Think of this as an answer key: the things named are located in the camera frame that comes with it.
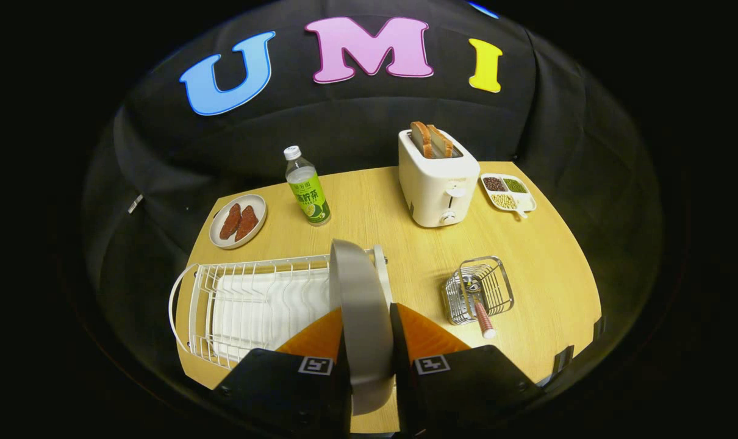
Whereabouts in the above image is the white divided dish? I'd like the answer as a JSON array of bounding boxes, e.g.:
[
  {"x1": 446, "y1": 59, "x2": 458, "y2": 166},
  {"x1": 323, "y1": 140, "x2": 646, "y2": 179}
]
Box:
[{"x1": 480, "y1": 173, "x2": 537, "y2": 220}]

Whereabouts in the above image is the white ribbed drain tray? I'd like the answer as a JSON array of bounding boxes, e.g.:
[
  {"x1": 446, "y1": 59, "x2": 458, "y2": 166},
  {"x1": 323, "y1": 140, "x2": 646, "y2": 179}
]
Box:
[{"x1": 212, "y1": 268, "x2": 339, "y2": 360}]

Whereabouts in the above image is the green label drink bottle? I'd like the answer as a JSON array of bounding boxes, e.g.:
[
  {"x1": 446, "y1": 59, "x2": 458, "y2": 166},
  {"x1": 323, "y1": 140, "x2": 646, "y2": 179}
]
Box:
[{"x1": 284, "y1": 145, "x2": 332, "y2": 227}]

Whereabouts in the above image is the toast bread slice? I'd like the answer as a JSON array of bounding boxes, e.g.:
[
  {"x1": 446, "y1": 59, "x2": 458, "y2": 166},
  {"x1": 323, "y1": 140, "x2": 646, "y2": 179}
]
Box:
[
  {"x1": 427, "y1": 124, "x2": 454, "y2": 158},
  {"x1": 410, "y1": 121, "x2": 434, "y2": 159}
]

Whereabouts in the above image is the large grey plate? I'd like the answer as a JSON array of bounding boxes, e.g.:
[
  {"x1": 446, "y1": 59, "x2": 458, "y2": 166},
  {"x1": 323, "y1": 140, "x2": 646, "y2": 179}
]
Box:
[{"x1": 329, "y1": 239, "x2": 398, "y2": 416}]

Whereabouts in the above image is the white wire dish rack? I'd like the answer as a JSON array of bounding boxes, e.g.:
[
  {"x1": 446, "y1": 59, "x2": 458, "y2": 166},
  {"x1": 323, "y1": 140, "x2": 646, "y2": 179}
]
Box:
[{"x1": 168, "y1": 244, "x2": 394, "y2": 371}]

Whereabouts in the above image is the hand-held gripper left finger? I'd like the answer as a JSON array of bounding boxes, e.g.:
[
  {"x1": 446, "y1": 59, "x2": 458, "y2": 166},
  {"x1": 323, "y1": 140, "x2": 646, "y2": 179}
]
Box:
[{"x1": 209, "y1": 307, "x2": 353, "y2": 435}]

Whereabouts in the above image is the spoon with pink dotted handle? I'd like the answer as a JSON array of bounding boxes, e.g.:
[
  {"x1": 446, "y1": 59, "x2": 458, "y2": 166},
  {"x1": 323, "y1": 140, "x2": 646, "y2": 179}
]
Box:
[{"x1": 464, "y1": 280, "x2": 496, "y2": 340}]

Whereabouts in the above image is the white toaster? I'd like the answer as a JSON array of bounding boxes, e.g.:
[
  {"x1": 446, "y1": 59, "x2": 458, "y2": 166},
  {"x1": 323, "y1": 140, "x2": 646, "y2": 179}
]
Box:
[{"x1": 398, "y1": 128, "x2": 481, "y2": 229}]

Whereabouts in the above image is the red sausage piece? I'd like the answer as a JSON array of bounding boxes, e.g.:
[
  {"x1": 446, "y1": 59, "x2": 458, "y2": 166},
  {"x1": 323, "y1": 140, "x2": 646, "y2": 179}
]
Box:
[
  {"x1": 235, "y1": 205, "x2": 259, "y2": 242},
  {"x1": 219, "y1": 203, "x2": 242, "y2": 240}
]

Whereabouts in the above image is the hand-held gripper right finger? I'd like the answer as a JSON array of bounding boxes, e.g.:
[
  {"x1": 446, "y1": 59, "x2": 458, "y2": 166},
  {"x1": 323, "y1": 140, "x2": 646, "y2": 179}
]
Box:
[{"x1": 389, "y1": 302, "x2": 543, "y2": 437}]

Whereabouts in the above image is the small cream plate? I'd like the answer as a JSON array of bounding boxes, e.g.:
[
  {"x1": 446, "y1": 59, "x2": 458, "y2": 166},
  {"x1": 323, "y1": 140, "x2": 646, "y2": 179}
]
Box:
[{"x1": 209, "y1": 194, "x2": 267, "y2": 250}]

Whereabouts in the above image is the metal wire basket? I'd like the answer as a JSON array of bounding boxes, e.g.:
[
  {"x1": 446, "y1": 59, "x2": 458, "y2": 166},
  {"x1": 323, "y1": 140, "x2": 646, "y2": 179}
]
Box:
[{"x1": 442, "y1": 256, "x2": 515, "y2": 326}]

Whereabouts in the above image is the black backdrop cloth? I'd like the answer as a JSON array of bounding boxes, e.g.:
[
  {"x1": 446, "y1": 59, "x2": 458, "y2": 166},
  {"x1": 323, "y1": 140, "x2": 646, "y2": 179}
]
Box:
[{"x1": 79, "y1": 0, "x2": 662, "y2": 391}]

